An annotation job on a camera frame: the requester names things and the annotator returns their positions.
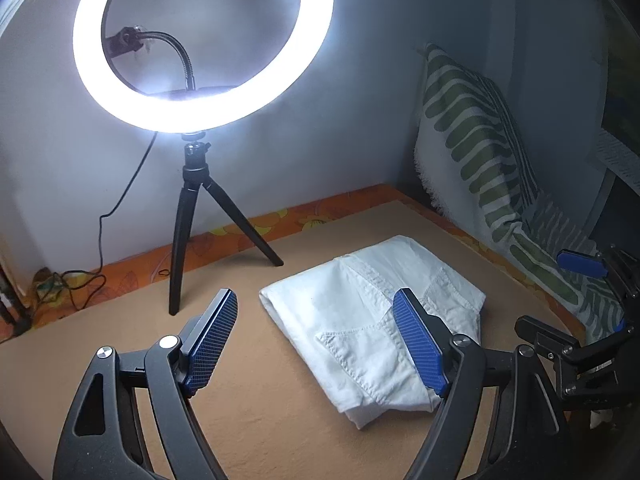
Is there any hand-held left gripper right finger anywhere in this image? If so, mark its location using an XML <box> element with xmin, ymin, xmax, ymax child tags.
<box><xmin>392</xmin><ymin>287</ymin><xmax>571</xmax><ymax>480</ymax></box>

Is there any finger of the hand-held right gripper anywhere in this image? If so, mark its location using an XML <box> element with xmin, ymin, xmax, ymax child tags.
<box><xmin>515</xmin><ymin>314</ymin><xmax>583</xmax><ymax>361</ymax></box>
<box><xmin>556</xmin><ymin>245</ymin><xmax>640</xmax><ymax>311</ymax></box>

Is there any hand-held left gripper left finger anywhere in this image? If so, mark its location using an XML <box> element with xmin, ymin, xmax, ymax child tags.
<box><xmin>52</xmin><ymin>288</ymin><xmax>239</xmax><ymax>480</ymax></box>

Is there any white shirt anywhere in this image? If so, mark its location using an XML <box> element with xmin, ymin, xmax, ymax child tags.
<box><xmin>259</xmin><ymin>235</ymin><xmax>487</xmax><ymax>430</ymax></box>

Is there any black mini tripod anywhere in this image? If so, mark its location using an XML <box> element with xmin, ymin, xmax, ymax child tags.
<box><xmin>169</xmin><ymin>132</ymin><xmax>284</xmax><ymax>316</ymax></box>

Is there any green patterned pillow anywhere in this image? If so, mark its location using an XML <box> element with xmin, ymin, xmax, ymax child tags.
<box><xmin>414</xmin><ymin>42</ymin><xmax>626</xmax><ymax>341</ymax></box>

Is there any yellow patterned cloth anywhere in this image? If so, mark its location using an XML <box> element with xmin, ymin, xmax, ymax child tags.
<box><xmin>32</xmin><ymin>269</ymin><xmax>68</xmax><ymax>307</ymax></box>

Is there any folded grey tripod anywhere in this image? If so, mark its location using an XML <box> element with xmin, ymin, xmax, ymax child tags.
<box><xmin>0</xmin><ymin>260</ymin><xmax>32</xmax><ymax>337</ymax></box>

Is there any landscape wall picture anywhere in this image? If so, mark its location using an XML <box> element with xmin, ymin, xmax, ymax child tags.
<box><xmin>595</xmin><ymin>105</ymin><xmax>640</xmax><ymax>188</ymax></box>

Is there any black ring light cable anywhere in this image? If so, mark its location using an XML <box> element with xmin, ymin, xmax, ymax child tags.
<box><xmin>30</xmin><ymin>132</ymin><xmax>158</xmax><ymax>311</ymax></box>

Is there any white ring light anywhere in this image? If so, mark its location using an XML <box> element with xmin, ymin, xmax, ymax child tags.
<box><xmin>72</xmin><ymin>0</ymin><xmax>335</xmax><ymax>135</ymax></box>

